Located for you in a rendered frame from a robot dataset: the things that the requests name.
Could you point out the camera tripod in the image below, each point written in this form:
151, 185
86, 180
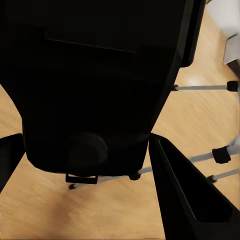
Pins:
220, 155

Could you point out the digital camera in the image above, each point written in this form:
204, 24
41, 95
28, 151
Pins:
90, 77

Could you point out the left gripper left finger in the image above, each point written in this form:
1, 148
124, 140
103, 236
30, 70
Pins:
11, 152

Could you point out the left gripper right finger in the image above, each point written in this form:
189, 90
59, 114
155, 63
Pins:
191, 206

